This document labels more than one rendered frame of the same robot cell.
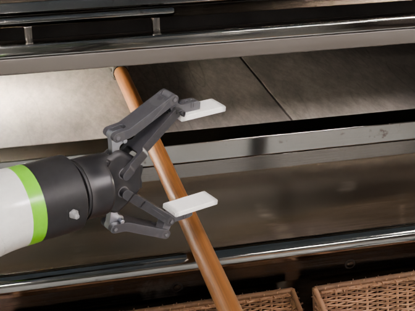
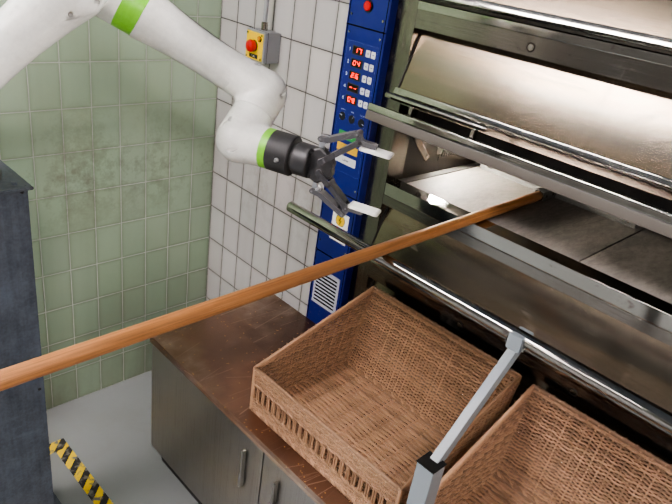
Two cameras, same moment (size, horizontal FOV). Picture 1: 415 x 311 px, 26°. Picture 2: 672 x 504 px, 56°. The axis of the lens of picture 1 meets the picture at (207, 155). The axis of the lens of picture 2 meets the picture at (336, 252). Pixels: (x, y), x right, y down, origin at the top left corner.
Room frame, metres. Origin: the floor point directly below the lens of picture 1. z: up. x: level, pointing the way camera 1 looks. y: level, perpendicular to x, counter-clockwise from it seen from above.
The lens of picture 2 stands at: (0.28, -1.03, 1.82)
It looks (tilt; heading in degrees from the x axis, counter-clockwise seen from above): 26 degrees down; 56
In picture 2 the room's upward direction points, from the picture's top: 9 degrees clockwise
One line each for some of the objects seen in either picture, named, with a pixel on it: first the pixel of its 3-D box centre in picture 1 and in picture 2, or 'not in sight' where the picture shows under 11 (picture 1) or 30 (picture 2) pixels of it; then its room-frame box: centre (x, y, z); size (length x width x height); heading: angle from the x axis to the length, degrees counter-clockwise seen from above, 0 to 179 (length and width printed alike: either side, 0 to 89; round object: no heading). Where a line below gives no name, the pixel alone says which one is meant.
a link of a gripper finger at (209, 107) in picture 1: (197, 110); (376, 151); (1.05, 0.01, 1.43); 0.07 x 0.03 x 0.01; 128
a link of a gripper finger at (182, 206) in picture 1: (190, 203); (364, 208); (1.05, 0.02, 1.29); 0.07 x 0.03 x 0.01; 128
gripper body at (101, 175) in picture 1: (105, 182); (314, 163); (0.97, 0.12, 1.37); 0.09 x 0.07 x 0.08; 128
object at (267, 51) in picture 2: not in sight; (262, 45); (1.22, 0.99, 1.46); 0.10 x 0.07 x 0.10; 103
